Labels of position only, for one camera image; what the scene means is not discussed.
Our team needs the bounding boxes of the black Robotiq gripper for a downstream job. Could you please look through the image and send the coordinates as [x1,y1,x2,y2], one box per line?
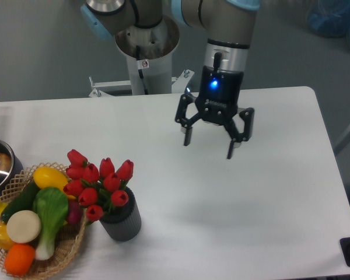
[174,65,255,160]

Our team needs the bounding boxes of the red tulip bouquet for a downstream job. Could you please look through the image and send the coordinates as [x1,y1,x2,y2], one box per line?
[64,149,134,225]

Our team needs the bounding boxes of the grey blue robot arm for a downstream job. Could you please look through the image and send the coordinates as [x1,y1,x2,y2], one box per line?
[80,1,260,151]

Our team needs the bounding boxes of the dark grey ribbed vase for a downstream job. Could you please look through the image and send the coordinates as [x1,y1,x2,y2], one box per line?
[100,187,142,242]

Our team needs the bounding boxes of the blue plastic bag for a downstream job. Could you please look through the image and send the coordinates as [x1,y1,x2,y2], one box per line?
[306,1,350,48]

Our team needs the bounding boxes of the purple red radish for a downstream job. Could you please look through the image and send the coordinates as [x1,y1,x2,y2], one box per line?
[66,200,83,225]

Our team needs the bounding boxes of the yellow squash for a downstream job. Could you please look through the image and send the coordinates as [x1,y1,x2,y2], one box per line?
[33,166,68,192]

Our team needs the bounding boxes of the green bok choy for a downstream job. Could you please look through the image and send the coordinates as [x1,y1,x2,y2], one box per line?
[33,187,68,261]

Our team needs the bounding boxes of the green cucumber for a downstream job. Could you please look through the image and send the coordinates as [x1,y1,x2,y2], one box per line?
[0,180,40,223]

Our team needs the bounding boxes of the woven wicker basket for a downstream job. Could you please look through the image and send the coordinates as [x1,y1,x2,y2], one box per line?
[0,162,86,279]

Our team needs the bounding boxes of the round cream bun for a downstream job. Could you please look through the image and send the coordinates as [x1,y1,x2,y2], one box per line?
[6,210,41,243]

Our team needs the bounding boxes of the orange fruit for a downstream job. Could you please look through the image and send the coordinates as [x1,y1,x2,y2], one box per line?
[4,243,35,276]

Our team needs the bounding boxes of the yellow bell pepper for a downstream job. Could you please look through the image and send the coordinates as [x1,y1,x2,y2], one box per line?
[0,222,15,251]

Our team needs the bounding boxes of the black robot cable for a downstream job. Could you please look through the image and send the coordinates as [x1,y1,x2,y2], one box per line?
[135,45,149,96]

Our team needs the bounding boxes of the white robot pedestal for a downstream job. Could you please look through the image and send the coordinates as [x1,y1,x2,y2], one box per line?
[89,15,194,97]

